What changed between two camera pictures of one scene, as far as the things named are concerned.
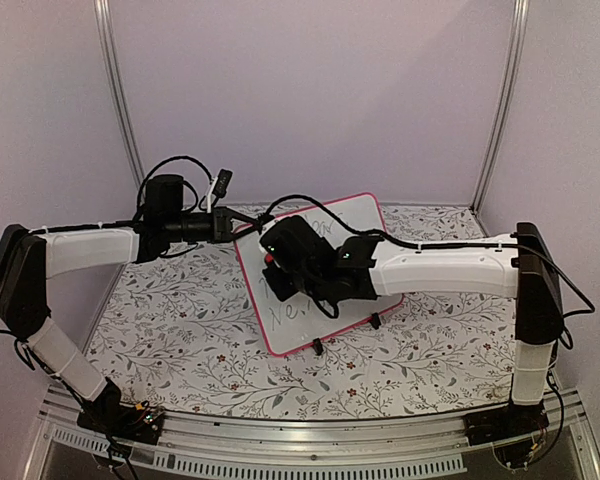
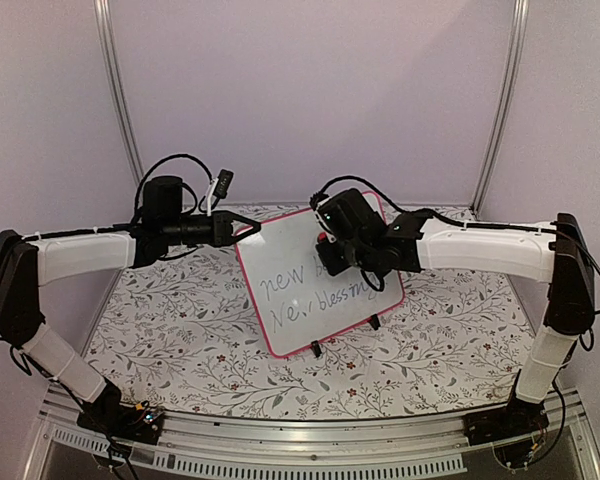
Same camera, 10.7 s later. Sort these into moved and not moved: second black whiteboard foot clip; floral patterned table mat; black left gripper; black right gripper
Moved: black right gripper
Not moved: black left gripper; second black whiteboard foot clip; floral patterned table mat
